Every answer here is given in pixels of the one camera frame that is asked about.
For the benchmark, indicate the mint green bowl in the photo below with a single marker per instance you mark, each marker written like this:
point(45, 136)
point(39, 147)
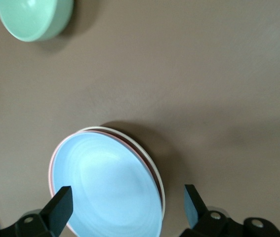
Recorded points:
point(28, 17)

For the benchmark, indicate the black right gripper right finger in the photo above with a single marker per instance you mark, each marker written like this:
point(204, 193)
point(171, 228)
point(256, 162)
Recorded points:
point(204, 219)

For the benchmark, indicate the light blue plate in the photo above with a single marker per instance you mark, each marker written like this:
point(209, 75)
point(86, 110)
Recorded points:
point(110, 187)

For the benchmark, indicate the beige plate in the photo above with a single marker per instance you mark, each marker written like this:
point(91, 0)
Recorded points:
point(97, 127)

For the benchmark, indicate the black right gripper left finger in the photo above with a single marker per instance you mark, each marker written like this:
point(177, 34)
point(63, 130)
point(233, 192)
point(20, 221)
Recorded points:
point(55, 209)

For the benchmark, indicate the pink plate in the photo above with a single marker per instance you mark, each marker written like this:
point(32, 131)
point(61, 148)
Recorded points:
point(50, 172)

